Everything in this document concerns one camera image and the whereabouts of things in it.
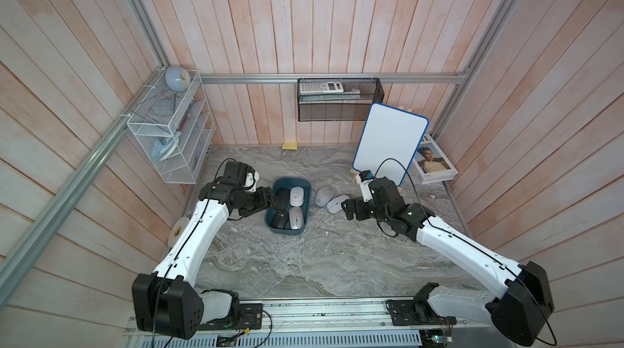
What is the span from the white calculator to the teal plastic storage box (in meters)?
0.37

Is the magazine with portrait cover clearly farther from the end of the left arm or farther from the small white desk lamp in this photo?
the small white desk lamp

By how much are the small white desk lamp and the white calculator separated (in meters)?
0.41

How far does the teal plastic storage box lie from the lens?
924 millimetres

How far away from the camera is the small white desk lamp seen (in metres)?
0.81

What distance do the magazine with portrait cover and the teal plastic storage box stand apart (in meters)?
0.52

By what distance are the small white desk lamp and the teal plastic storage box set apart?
1.65 ft

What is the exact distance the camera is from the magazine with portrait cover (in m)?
1.07
